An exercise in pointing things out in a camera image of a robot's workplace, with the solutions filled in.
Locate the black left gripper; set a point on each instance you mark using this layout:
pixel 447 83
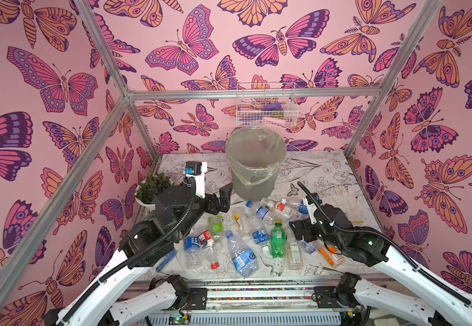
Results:
pixel 222 201

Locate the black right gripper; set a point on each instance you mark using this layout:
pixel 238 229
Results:
pixel 301 230

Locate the clear bottle white cap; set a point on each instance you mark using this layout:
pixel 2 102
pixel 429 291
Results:
pixel 293 252

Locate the red label clear bottle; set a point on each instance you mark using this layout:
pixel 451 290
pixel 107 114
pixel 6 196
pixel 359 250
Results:
pixel 278 209

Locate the clear bottle blue label large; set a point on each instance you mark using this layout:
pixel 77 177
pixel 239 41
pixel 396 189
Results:
pixel 243 258

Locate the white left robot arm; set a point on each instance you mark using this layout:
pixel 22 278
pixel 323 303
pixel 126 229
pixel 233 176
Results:
pixel 176 211

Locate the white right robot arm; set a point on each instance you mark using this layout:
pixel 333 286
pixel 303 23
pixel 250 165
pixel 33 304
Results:
pixel 434 301

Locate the grey mesh waste bin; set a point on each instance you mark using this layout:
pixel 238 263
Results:
pixel 255 156

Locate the light green label bottle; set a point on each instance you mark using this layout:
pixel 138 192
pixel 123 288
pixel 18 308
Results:
pixel 215 224

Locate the orange label bottle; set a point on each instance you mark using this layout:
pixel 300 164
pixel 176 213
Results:
pixel 331 254

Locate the white work glove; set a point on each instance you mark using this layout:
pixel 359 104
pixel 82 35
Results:
pixel 349 204

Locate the yellow label small bottle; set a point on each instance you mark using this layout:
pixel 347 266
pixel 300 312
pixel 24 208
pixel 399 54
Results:
pixel 239 218

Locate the clear bottle red cap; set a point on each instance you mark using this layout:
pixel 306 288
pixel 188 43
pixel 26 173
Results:
pixel 209 248

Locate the far blue label bottle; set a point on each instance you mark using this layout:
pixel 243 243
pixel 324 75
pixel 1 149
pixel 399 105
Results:
pixel 266 210

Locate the small blue label bottle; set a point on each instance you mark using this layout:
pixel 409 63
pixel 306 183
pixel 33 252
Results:
pixel 192 249

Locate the green plastic bottle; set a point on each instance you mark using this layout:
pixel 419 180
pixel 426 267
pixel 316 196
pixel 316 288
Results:
pixel 278 240

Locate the blue cap bottle centre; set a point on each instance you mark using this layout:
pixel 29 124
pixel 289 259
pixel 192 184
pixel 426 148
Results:
pixel 258 229

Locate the potted green plant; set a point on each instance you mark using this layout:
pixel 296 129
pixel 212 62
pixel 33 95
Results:
pixel 148 189

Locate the blue dotted work glove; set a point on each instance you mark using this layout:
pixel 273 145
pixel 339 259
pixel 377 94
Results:
pixel 166 260

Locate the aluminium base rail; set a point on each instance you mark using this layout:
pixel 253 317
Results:
pixel 260 302

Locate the white wire wall basket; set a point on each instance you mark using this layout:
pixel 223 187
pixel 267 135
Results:
pixel 266 107

